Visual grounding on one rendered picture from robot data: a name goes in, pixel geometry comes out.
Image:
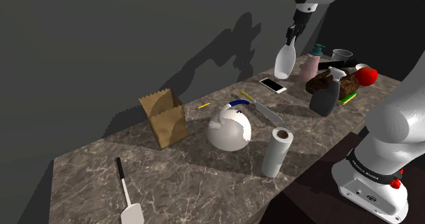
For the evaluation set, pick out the yellow pencil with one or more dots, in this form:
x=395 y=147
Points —
x=203 y=106

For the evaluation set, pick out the pink soap dispenser teal pump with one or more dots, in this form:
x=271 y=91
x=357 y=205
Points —
x=310 y=67

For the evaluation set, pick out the brown bread loaf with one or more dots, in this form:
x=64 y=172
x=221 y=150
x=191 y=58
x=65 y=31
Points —
x=318 y=83

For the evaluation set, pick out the white smartphone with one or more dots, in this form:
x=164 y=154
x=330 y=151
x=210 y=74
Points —
x=272 y=85

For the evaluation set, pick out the yellow green sponge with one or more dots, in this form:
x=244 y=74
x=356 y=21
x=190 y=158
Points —
x=348 y=98

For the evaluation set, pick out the black oblong object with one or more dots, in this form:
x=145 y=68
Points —
x=330 y=65

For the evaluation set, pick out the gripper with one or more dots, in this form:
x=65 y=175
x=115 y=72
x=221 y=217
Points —
x=301 y=19

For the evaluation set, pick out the brown paper bag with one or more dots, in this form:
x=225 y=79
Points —
x=166 y=123

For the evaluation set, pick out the small white bowl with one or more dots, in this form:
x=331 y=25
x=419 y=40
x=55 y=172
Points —
x=362 y=66

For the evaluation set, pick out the black spray bottle white head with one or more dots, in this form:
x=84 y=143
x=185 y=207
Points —
x=325 y=100

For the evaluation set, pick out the white paper towel roll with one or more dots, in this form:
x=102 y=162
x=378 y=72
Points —
x=275 y=153

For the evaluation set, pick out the red apple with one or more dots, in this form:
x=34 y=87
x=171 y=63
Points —
x=366 y=76

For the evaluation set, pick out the grey cup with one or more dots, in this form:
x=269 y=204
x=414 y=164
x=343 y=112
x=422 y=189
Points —
x=340 y=55

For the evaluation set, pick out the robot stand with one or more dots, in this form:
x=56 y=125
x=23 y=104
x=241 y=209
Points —
x=315 y=196

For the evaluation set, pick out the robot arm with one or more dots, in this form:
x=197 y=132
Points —
x=391 y=127

